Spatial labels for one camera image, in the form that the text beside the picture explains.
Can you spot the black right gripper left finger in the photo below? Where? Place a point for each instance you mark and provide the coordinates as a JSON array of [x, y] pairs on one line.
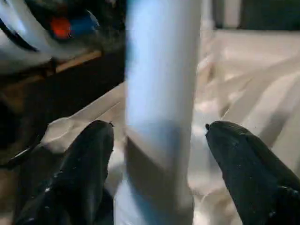
[[70, 183]]

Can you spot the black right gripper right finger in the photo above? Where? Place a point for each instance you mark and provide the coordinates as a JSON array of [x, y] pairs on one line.
[[258, 178]]

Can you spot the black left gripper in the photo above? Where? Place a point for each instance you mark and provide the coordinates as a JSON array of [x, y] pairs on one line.
[[75, 23]]

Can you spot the white plastic table top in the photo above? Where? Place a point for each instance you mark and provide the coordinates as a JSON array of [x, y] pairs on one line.
[[253, 84]]

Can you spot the white plastic table leg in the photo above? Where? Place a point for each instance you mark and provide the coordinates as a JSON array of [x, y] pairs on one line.
[[161, 93]]

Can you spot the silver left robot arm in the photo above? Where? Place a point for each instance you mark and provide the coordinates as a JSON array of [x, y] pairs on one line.
[[14, 42]]

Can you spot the white cabinet with glass doors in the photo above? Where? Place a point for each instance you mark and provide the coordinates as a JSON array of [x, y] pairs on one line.
[[232, 11]]

